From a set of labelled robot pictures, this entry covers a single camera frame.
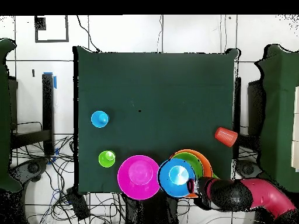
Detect green cup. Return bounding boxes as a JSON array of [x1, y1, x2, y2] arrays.
[[98, 150, 116, 169]]

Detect large pink bowl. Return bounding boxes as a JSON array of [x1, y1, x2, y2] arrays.
[[117, 155, 162, 201]]

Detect large green bowl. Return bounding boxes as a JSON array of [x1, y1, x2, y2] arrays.
[[172, 152, 204, 179]]

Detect red-orange cup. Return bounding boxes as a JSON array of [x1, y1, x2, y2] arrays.
[[214, 127, 239, 148]]

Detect green covered side table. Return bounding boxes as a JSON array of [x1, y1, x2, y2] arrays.
[[0, 38, 23, 193], [253, 44, 299, 193]]

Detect black stand base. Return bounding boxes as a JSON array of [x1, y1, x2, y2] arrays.
[[11, 157, 50, 184], [235, 159, 263, 181]]

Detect floor cable tangle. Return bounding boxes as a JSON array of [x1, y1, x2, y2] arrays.
[[11, 135, 127, 224]]

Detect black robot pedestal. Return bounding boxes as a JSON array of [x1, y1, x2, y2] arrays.
[[124, 193, 179, 224]]

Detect light blue cup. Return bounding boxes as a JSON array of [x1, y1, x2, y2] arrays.
[[90, 110, 110, 129]]

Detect large orange bowl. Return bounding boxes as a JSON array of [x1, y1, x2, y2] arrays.
[[169, 149, 214, 200]]

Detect black L-shaped frame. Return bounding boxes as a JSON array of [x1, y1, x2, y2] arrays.
[[10, 73, 55, 156]]

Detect black upright bar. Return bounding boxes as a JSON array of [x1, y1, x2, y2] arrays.
[[233, 76, 242, 160]]

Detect dark green tablecloth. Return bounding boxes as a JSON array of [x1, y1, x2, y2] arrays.
[[72, 45, 240, 195]]

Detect light blue bowl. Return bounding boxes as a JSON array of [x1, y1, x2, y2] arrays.
[[158, 157, 197, 199]]

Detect black power strip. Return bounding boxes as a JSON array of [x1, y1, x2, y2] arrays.
[[65, 186, 91, 221]]

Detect white boxes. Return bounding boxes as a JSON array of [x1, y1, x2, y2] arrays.
[[290, 86, 299, 173]]

